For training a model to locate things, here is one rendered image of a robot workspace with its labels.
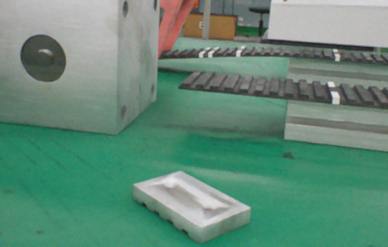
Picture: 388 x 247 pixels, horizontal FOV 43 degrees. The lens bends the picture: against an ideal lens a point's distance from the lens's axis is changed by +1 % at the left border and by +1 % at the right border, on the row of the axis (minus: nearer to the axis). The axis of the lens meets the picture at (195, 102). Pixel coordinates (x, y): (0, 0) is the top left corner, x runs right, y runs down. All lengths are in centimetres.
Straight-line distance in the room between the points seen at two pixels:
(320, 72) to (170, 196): 33
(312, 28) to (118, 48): 62
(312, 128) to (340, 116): 2
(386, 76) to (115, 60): 31
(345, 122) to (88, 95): 17
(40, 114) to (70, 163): 7
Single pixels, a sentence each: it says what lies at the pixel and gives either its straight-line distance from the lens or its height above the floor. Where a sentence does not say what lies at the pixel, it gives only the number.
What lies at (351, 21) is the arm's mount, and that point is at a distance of 90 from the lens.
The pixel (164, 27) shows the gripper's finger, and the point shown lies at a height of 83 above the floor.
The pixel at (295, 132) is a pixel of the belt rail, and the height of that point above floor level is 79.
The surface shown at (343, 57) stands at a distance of 52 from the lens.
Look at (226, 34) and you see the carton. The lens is 533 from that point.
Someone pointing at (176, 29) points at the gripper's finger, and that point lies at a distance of 58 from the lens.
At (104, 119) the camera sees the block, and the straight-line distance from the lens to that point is 33.
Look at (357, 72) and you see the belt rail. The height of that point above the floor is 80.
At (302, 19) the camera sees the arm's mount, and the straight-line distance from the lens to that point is 90.
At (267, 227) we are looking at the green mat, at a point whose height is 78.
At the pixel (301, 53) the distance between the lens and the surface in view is 52.
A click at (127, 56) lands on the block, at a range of 33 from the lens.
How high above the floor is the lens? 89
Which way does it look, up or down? 15 degrees down
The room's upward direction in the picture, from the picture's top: 3 degrees clockwise
